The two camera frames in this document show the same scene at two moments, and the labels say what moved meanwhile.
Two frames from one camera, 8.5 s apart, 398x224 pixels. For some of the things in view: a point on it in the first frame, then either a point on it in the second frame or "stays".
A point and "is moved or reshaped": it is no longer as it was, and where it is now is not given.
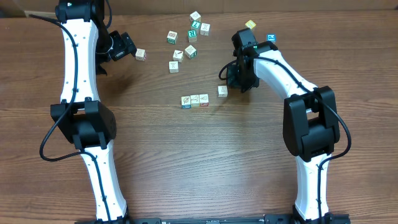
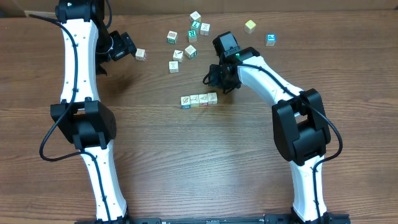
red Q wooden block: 204,99 stays
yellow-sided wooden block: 222,91 is moved or reshaped
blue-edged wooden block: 186,102 stays
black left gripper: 124,45 stays
